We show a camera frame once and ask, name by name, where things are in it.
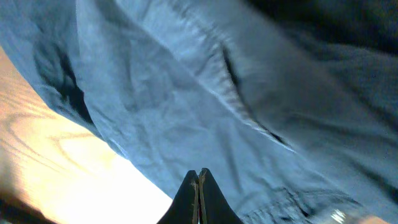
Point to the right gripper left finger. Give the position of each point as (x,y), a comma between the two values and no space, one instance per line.
(184,208)

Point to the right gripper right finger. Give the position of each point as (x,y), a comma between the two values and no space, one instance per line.
(214,208)

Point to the navy blue shorts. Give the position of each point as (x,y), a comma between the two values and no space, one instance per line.
(291,105)

